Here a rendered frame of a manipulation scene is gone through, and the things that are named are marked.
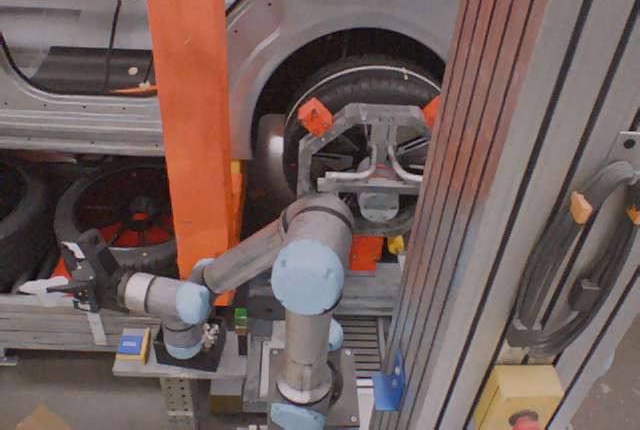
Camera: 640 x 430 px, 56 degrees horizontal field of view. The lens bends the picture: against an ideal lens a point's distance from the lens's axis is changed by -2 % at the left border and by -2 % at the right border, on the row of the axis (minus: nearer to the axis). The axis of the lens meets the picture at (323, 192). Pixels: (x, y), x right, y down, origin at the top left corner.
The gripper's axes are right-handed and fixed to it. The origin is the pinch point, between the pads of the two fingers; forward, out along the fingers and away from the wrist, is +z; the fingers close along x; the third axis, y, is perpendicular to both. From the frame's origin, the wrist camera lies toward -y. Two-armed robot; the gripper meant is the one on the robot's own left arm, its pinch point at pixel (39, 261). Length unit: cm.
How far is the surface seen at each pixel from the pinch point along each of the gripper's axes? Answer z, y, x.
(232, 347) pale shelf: -24, 72, 54
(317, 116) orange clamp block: -39, 1, 91
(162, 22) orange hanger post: -8, -37, 47
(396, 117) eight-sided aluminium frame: -63, 0, 96
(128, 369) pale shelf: 6, 74, 37
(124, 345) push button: 10, 70, 43
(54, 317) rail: 47, 84, 59
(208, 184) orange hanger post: -16, 11, 55
